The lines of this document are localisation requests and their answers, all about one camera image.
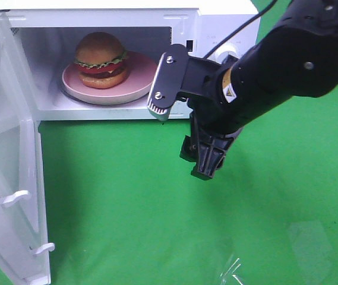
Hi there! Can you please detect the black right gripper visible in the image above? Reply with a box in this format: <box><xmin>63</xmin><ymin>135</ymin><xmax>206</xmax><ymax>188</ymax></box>
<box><xmin>179</xmin><ymin>56</ymin><xmax>242</xmax><ymax>181</ymax></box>

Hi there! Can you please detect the pink round plate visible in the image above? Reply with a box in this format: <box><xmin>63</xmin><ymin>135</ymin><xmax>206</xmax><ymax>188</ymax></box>
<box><xmin>62</xmin><ymin>51</ymin><xmax>157</xmax><ymax>105</ymax></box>

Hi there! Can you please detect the burger with lettuce and tomato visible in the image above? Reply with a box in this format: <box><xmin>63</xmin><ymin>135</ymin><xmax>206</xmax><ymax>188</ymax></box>
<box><xmin>74</xmin><ymin>32</ymin><xmax>129</xmax><ymax>89</ymax></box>

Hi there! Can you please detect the white microwave door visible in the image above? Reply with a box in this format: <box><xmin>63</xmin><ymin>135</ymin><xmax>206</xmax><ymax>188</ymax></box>
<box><xmin>0</xmin><ymin>12</ymin><xmax>55</xmax><ymax>284</ymax></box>

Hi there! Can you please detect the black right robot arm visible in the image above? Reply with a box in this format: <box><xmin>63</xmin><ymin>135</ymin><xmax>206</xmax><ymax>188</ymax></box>
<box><xmin>181</xmin><ymin>1</ymin><xmax>338</xmax><ymax>180</ymax></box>

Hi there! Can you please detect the green table mat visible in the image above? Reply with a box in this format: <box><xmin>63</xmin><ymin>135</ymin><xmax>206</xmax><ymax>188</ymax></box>
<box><xmin>0</xmin><ymin>0</ymin><xmax>338</xmax><ymax>285</ymax></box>

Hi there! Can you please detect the upper white microwave knob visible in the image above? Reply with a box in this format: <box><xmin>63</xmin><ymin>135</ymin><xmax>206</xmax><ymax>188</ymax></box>
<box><xmin>214</xmin><ymin>42</ymin><xmax>240</xmax><ymax>64</ymax></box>

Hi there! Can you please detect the white microwave oven body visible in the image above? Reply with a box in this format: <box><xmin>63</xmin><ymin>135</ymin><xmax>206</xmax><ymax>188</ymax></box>
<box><xmin>0</xmin><ymin>1</ymin><xmax>257</xmax><ymax>121</ymax></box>

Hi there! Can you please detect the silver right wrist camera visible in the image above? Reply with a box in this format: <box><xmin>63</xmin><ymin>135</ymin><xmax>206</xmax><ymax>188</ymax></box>
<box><xmin>147</xmin><ymin>62</ymin><xmax>175</xmax><ymax>121</ymax></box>

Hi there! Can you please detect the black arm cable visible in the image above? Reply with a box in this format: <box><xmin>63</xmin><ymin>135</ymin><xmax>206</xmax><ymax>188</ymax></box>
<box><xmin>203</xmin><ymin>0</ymin><xmax>278</xmax><ymax>59</ymax></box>

